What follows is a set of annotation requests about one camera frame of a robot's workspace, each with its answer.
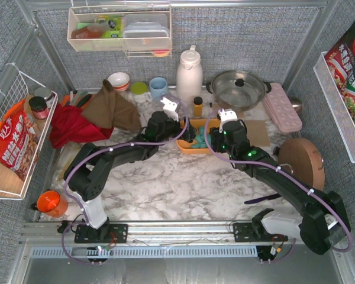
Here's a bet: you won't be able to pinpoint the black coffee capsule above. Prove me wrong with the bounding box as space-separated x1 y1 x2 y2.
188 135 195 143

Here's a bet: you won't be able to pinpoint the orange plastic basket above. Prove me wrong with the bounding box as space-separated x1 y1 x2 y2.
176 118 220 154

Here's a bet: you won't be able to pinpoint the teal coffee capsule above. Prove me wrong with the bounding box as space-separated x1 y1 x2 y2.
191 143 201 149
198 127 206 135
195 135 205 143

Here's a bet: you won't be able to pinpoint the brown cloth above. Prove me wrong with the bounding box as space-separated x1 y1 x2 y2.
81 79 141 131

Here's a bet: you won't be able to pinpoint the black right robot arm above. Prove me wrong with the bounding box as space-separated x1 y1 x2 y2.
208 120 353 255

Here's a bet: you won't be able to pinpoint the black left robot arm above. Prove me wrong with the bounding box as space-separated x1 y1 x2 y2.
63 111 195 230

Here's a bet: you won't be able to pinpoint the white mesh basket right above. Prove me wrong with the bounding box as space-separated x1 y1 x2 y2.
313 51 355 163

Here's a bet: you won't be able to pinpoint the small brown cardboard sheet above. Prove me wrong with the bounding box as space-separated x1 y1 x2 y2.
211 104 245 120

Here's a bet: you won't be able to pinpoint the orange juice bottle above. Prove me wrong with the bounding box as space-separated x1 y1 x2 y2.
193 96 203 117

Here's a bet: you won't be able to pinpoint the blue mug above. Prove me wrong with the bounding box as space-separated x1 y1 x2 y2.
149 77 168 101

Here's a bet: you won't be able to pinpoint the steel pot with lid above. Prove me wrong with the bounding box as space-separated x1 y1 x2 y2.
205 70 272 112

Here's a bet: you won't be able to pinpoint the green lidded white cup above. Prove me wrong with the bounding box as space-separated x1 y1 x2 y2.
131 82 152 104

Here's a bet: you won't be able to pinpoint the white thermos jug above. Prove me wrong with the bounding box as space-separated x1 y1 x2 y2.
176 45 203 104

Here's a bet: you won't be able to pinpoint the pink egg tray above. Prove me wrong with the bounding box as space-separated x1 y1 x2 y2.
262 82 302 133

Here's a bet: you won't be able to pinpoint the round wooden board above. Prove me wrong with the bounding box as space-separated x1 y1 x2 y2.
277 138 325 191

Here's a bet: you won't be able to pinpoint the steel round object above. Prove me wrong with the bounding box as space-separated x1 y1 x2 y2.
289 98 303 115

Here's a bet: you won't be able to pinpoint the white orange striped bowl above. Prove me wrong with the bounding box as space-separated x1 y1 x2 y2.
107 72 130 92

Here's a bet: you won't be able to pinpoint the clear plastic containers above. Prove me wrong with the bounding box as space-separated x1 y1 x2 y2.
122 13 170 50

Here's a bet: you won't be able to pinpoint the red cloth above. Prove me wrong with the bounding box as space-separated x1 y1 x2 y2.
49 103 113 149

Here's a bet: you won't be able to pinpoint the green package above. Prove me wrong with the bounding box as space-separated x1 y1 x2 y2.
95 15 124 38

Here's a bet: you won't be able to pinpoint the orange bottle in rack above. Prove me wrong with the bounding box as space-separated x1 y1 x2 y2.
71 23 109 39

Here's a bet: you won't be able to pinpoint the glass jar silver lid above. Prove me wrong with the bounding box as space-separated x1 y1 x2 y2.
34 87 54 108

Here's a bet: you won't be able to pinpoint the red jar black lid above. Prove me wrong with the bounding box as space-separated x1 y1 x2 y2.
28 96 49 120

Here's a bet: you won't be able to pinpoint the orange plastic cup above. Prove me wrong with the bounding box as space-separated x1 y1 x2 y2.
36 190 68 218

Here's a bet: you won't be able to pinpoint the red seasoning packet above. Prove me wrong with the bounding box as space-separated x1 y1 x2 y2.
324 20 355 89

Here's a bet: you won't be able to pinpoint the orange snack bag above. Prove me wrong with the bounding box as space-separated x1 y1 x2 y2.
0 100 38 181

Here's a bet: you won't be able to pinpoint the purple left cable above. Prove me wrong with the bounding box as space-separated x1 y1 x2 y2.
61 94 191 266

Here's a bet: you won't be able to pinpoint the purple cable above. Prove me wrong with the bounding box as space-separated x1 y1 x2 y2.
204 108 353 264
61 94 191 266

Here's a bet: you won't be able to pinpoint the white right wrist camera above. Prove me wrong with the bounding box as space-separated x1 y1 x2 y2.
218 109 238 133

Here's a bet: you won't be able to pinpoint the cream wall rack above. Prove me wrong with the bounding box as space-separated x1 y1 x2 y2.
67 4 172 57

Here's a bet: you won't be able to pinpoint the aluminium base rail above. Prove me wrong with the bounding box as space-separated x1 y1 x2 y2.
19 220 299 246

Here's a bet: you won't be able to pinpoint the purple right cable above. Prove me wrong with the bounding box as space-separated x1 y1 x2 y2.
204 108 353 264

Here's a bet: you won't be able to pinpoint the white wire basket left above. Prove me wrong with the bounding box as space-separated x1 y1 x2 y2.
0 63 58 200

